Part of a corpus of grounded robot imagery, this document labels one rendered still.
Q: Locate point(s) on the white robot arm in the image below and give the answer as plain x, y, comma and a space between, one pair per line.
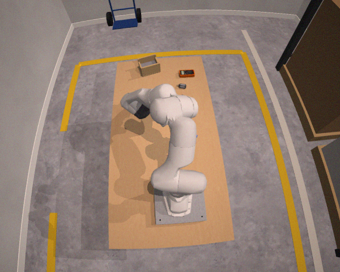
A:
165, 106

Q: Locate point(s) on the tan wooden open box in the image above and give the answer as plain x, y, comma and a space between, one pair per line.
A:
149, 65

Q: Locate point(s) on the orange pocket multimeter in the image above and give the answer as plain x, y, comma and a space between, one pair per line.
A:
186, 73

